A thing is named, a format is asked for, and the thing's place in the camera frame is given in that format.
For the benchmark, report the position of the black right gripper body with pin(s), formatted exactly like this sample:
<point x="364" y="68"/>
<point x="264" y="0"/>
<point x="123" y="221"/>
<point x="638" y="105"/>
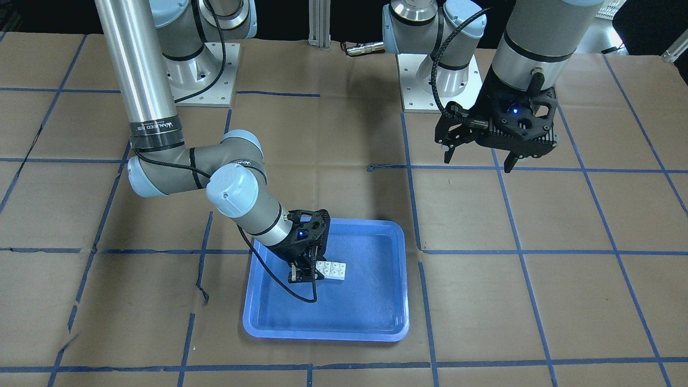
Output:
<point x="291" y="250"/>

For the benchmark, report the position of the white block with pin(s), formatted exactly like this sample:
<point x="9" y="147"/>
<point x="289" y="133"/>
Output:
<point x="326" y="268"/>
<point x="337" y="270"/>

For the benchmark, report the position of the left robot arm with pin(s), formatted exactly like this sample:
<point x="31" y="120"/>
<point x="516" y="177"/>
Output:
<point x="538" y="35"/>

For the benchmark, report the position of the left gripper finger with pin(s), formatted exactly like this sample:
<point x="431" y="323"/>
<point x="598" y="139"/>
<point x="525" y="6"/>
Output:
<point x="510" y="161"/>
<point x="448" y="153"/>

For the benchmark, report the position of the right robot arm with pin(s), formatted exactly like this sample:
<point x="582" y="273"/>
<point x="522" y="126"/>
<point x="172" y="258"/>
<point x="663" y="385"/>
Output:
<point x="161" y="54"/>

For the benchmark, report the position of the aluminium frame post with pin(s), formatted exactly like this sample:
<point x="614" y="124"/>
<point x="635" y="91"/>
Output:
<point x="319" y="24"/>

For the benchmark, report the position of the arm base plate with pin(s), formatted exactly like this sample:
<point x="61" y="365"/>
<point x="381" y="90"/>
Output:
<point x="206" y="80"/>
<point x="462" y="86"/>

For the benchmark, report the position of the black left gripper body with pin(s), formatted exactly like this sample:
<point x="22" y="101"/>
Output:
<point x="490" y="103"/>

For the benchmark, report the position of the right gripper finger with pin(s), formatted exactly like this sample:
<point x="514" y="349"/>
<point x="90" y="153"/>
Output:
<point x="307" y="274"/>

